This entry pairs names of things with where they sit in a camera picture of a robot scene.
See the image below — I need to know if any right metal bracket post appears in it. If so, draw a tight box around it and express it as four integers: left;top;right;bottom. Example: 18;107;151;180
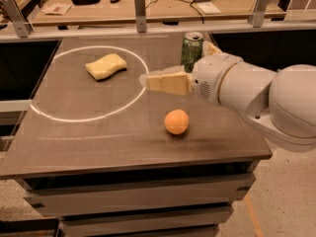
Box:
248;0;270;28

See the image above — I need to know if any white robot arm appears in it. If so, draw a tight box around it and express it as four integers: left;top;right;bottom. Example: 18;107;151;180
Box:
139;41;316;152

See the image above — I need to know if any white paper notepad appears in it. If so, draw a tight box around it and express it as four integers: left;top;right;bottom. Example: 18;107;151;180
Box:
197;2;221;15

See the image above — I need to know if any orange fruit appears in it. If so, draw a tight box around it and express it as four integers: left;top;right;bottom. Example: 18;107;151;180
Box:
164;110;189;135

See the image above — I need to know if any grey drawer cabinet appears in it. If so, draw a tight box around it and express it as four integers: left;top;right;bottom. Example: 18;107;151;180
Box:
21;161;255;237

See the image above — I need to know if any paper sheet on desk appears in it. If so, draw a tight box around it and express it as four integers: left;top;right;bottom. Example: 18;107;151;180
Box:
44;3;71;16

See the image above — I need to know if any left metal bracket post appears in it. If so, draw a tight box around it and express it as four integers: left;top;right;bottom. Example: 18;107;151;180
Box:
0;0;33;38

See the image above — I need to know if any black cloth bundle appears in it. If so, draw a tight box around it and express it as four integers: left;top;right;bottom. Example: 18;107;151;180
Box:
72;0;101;6

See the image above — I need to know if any yellow sponge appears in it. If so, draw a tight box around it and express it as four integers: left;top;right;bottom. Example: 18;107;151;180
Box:
85;53;127;81

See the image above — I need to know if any green soda can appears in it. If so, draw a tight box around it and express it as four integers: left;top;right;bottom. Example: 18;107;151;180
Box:
181;32;203;73

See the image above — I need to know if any middle metal bracket post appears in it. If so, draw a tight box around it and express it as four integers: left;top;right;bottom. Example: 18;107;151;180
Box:
134;0;147;33

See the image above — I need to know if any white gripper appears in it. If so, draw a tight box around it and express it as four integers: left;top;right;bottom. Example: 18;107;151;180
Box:
139;40;243;106

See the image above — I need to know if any metal bracket post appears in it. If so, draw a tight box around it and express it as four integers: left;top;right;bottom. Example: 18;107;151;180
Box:
0;0;33;38
248;0;270;28
134;0;147;33

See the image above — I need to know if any small black device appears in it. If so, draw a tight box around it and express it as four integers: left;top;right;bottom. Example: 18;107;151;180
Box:
110;0;120;4

